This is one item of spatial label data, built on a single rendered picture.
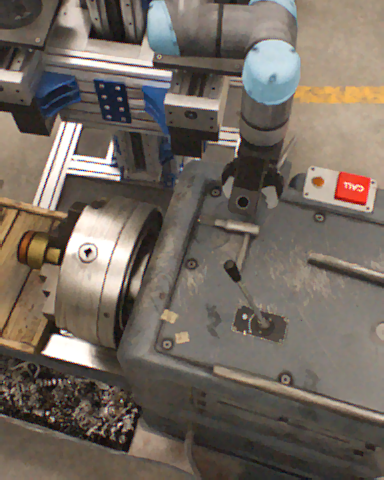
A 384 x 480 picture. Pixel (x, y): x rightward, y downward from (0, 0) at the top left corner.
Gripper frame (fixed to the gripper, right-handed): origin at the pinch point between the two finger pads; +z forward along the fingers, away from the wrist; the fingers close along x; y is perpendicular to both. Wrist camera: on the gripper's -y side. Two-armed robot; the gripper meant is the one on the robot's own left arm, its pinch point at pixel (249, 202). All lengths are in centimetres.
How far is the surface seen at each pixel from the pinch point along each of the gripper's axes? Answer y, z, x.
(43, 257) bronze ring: -14.7, 18.2, 39.7
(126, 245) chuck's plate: -12.3, 6.0, 20.7
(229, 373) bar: -30.9, 2.0, -4.4
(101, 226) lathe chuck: -9.7, 6.1, 26.8
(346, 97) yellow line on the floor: 143, 129, -22
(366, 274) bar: -7.2, 2.1, -23.1
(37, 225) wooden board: 1, 41, 54
